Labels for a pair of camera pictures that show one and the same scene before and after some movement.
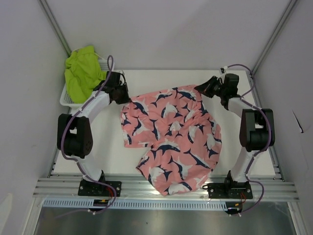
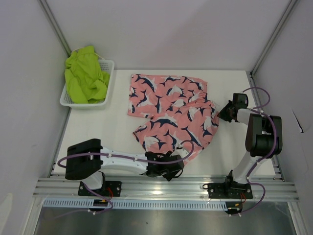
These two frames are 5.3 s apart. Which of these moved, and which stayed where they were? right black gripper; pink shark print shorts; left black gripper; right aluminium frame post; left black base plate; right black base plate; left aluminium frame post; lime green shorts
Moved: right black gripper; pink shark print shorts; left black gripper
Stayed: right aluminium frame post; lime green shorts; left aluminium frame post; right black base plate; left black base plate
